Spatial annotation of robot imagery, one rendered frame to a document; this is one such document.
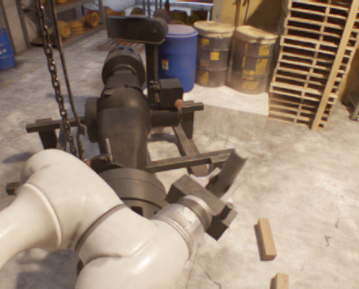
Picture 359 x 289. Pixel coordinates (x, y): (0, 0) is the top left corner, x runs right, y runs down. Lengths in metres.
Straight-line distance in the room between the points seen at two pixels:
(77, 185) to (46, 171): 0.05
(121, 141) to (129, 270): 1.63
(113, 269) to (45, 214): 0.11
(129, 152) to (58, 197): 1.53
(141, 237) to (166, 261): 0.05
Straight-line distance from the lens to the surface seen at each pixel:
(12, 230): 0.36
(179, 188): 0.49
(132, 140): 1.91
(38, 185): 0.37
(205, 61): 3.92
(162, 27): 3.20
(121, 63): 3.34
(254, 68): 3.86
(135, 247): 0.34
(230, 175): 0.56
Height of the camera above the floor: 2.17
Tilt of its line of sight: 38 degrees down
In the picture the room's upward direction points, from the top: 2 degrees clockwise
